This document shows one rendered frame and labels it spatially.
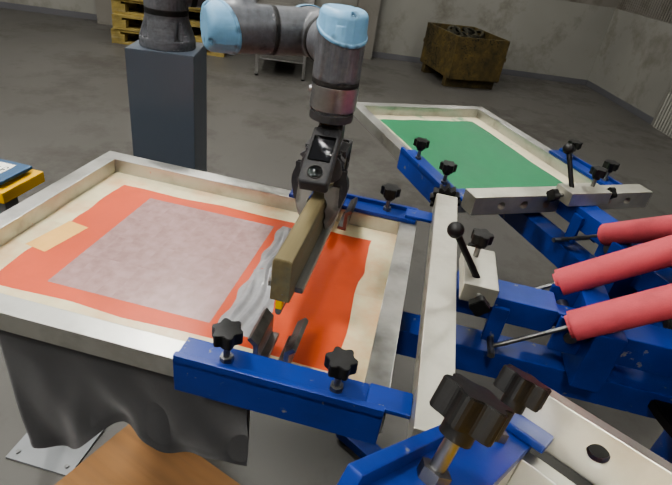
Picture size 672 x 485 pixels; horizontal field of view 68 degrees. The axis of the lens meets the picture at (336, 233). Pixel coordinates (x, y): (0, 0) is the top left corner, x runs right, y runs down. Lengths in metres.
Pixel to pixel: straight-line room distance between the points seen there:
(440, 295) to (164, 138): 0.99
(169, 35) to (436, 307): 1.03
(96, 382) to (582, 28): 8.23
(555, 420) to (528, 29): 7.92
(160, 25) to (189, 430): 1.01
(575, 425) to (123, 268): 0.77
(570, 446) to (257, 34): 0.67
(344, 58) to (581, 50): 8.04
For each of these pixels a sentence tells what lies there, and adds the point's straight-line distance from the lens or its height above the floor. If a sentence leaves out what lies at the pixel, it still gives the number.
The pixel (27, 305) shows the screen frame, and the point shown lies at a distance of 0.90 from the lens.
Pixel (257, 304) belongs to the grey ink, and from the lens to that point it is 0.90.
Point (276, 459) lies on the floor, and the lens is 1.86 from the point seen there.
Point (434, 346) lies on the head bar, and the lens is 0.76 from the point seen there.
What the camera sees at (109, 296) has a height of 0.96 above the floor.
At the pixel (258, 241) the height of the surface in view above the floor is 0.96.
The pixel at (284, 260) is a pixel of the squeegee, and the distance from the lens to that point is 0.71.
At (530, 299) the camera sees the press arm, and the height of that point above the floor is 1.04.
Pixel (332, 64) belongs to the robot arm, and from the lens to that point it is 0.78.
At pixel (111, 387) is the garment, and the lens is 1.02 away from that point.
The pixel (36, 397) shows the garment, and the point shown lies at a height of 0.70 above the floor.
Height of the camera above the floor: 1.54
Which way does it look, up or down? 31 degrees down
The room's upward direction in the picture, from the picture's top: 9 degrees clockwise
